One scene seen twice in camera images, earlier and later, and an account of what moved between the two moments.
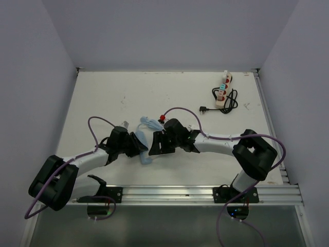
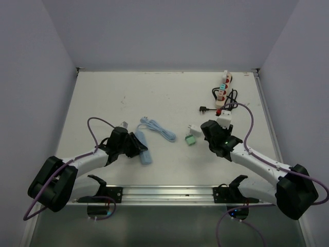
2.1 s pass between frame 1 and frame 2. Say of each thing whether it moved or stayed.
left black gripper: stayed
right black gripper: moved
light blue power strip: stayed
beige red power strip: stayed
